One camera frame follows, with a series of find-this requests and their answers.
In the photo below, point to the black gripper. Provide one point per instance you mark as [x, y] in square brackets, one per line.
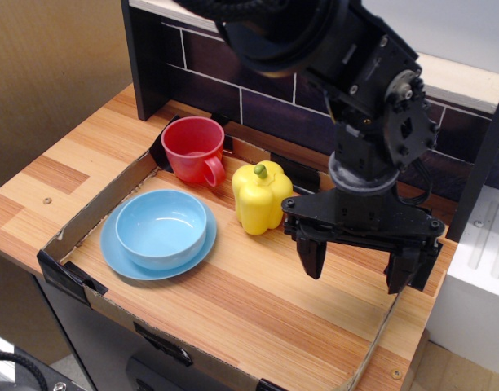
[409, 234]

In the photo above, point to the light blue bowl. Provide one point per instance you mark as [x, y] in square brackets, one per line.
[161, 230]

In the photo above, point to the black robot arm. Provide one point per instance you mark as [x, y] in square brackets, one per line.
[375, 96]

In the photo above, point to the light blue plate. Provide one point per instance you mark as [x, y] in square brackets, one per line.
[117, 259]

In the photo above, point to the yellow toy bell pepper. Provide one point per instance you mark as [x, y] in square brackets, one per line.
[259, 191]

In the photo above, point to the white block with rails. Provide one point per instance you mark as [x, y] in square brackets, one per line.
[465, 318]

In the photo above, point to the red plastic cup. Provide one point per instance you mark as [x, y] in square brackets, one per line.
[194, 149]

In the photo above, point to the cardboard tray border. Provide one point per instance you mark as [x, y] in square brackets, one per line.
[245, 318]

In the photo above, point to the dark brick backsplash shelf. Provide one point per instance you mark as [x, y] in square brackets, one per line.
[173, 57]

